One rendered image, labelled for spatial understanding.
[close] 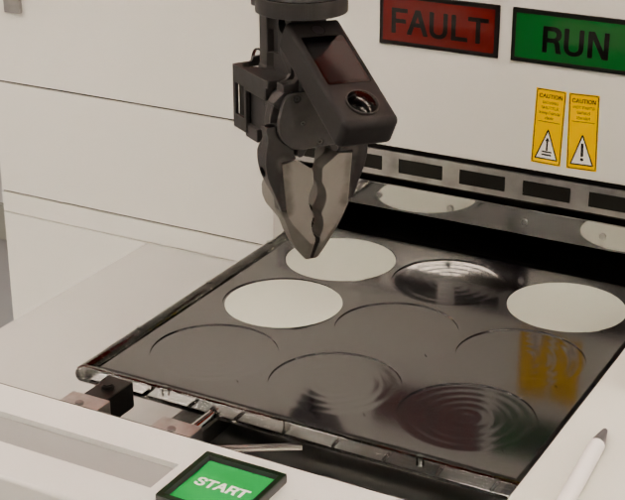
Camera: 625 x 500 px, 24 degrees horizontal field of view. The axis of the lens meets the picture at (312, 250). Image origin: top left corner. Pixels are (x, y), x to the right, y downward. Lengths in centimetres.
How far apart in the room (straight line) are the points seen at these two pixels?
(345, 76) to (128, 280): 49
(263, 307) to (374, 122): 25
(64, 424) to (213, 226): 62
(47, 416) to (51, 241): 73
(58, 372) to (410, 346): 33
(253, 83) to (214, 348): 21
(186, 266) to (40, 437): 61
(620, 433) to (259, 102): 40
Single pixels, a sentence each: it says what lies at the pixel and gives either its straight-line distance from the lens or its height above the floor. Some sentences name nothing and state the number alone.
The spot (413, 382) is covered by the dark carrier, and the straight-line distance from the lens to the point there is 110.
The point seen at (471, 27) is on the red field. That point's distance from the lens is 132.
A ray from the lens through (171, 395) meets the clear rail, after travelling 109.
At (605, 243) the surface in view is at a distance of 132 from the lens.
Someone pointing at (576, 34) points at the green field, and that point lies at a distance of 128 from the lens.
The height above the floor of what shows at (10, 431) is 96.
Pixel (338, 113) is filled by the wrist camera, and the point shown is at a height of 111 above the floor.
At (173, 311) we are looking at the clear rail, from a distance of 122.
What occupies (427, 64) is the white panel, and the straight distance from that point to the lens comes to 135.
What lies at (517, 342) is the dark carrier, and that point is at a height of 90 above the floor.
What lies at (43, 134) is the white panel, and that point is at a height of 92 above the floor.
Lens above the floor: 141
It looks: 23 degrees down
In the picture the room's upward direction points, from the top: straight up
